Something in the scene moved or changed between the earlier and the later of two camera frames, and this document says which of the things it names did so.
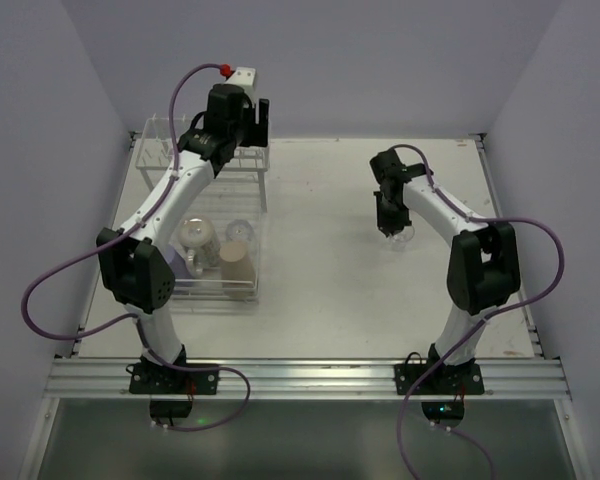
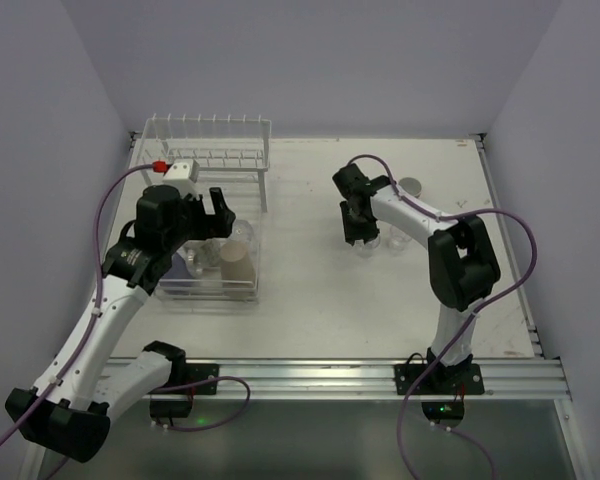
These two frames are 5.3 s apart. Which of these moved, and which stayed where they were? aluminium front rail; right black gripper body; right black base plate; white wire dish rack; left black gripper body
Moved: right black gripper body; left black gripper body
Stayed: aluminium front rail; right black base plate; white wire dish rack
